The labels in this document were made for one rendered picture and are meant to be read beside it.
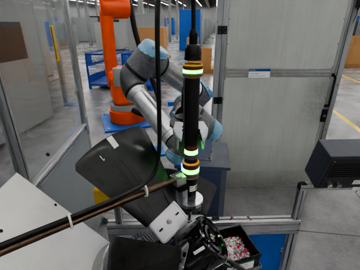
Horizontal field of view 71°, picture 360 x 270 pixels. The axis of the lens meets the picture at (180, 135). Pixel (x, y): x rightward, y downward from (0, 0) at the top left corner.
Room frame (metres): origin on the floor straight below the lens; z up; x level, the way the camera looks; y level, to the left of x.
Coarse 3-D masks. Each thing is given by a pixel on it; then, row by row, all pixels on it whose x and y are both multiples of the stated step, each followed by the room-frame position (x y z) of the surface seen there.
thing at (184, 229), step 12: (204, 216) 0.51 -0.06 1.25; (192, 228) 0.46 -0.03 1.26; (204, 228) 0.47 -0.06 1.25; (216, 228) 0.51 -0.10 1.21; (180, 240) 0.45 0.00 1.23; (192, 240) 0.43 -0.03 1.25; (204, 240) 0.42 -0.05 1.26; (216, 240) 0.47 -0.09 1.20; (192, 252) 0.42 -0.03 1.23; (204, 252) 0.41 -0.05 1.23; (216, 252) 0.43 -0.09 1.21; (192, 264) 0.41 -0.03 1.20; (204, 264) 0.40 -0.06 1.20; (216, 264) 0.41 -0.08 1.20
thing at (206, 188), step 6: (168, 168) 0.81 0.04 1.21; (168, 174) 0.77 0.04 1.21; (198, 180) 0.78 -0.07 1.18; (204, 180) 0.80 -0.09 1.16; (198, 186) 0.73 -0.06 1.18; (204, 186) 0.74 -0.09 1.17; (210, 186) 0.76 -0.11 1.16; (204, 192) 0.70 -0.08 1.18; (210, 192) 0.72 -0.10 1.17; (204, 198) 0.67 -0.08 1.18; (210, 198) 0.68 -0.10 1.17; (204, 204) 0.64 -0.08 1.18; (210, 204) 0.65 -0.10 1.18; (186, 210) 0.60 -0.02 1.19; (198, 210) 0.60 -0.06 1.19; (204, 210) 0.61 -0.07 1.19
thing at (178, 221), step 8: (168, 208) 0.51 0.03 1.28; (176, 208) 0.51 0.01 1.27; (160, 216) 0.49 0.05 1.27; (168, 216) 0.50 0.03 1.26; (176, 216) 0.50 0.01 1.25; (184, 216) 0.51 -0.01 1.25; (152, 224) 0.47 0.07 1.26; (160, 224) 0.48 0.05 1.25; (168, 224) 0.48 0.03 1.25; (176, 224) 0.49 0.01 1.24; (160, 232) 0.47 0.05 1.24; (168, 232) 0.47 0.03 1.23; (160, 240) 0.46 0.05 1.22; (168, 240) 0.46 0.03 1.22
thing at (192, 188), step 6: (192, 30) 0.55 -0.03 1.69; (192, 36) 0.55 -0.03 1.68; (192, 42) 0.55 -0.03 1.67; (186, 48) 0.55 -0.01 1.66; (192, 48) 0.54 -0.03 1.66; (198, 48) 0.55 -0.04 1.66; (186, 54) 0.55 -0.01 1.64; (192, 54) 0.54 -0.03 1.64; (198, 54) 0.54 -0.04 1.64; (186, 60) 0.55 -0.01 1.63; (192, 60) 0.54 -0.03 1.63; (198, 60) 0.54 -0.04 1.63; (186, 180) 0.54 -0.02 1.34; (192, 180) 0.54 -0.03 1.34; (192, 186) 0.54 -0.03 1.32; (192, 192) 0.54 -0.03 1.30; (192, 198) 0.54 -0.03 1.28; (192, 210) 0.55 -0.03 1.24
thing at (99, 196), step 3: (96, 189) 0.87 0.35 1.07; (96, 192) 0.86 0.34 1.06; (99, 192) 0.86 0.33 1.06; (102, 192) 0.86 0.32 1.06; (96, 195) 0.86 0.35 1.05; (99, 195) 0.86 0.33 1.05; (102, 195) 0.86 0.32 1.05; (105, 195) 0.86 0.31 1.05; (96, 198) 0.86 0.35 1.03; (99, 198) 0.86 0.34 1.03; (102, 198) 0.86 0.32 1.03; (105, 198) 0.86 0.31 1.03; (108, 198) 0.86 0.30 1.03; (96, 201) 0.86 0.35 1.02; (99, 201) 0.86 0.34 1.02; (102, 201) 0.86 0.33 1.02; (117, 207) 0.86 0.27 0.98; (120, 207) 0.86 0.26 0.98
